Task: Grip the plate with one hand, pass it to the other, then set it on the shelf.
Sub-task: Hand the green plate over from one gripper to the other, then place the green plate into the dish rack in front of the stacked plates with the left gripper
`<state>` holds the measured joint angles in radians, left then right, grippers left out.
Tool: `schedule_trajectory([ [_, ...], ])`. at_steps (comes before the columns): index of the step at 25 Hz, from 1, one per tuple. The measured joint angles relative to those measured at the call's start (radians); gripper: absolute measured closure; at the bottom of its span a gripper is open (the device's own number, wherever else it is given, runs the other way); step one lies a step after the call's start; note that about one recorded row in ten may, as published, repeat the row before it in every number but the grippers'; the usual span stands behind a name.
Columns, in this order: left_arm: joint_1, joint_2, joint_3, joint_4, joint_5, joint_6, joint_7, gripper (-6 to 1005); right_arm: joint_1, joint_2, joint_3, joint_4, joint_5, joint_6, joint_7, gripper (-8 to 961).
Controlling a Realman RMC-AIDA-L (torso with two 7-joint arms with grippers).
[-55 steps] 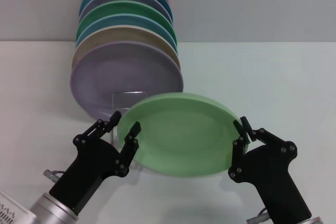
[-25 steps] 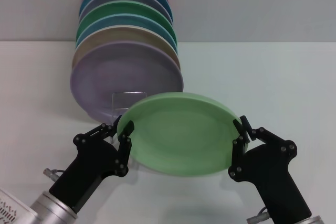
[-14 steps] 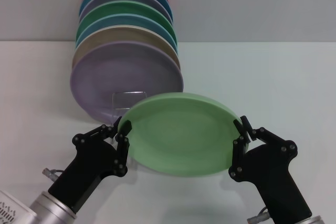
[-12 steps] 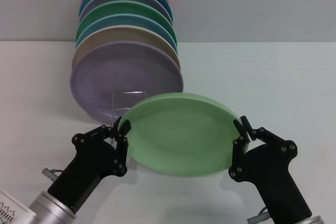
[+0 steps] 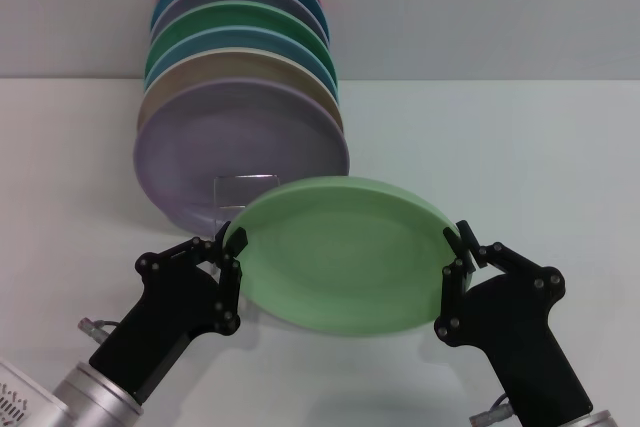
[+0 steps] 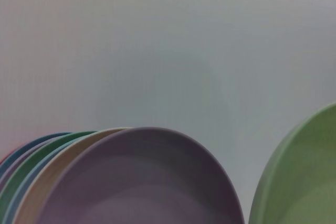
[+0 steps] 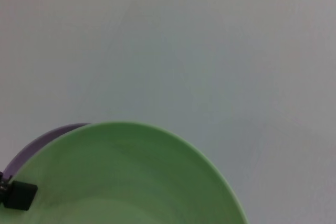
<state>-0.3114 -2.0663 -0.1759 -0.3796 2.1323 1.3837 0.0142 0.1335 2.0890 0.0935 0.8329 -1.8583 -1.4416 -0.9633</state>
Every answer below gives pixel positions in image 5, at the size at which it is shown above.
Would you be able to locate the wire plate rack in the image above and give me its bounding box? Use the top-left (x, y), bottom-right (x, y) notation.
top-left (208, 174), bottom-right (281, 244)

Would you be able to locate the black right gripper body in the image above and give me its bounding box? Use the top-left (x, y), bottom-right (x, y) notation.
top-left (448, 270), bottom-right (595, 409)

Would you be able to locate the light green plate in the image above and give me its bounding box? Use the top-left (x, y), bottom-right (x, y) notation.
top-left (224, 175), bottom-right (459, 339)

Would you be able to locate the beige plate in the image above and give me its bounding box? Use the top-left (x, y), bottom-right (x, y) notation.
top-left (136, 46), bottom-right (345, 136)

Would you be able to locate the purple plate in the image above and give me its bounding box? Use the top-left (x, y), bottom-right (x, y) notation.
top-left (132, 77), bottom-right (350, 239)

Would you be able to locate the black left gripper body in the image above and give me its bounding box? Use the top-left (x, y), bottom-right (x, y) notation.
top-left (88, 261), bottom-right (224, 392)

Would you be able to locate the dark green plate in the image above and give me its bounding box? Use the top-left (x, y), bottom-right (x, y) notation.
top-left (144, 0), bottom-right (336, 81)

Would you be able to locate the light blue plate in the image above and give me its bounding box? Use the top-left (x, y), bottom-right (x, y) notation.
top-left (143, 25), bottom-right (341, 98)

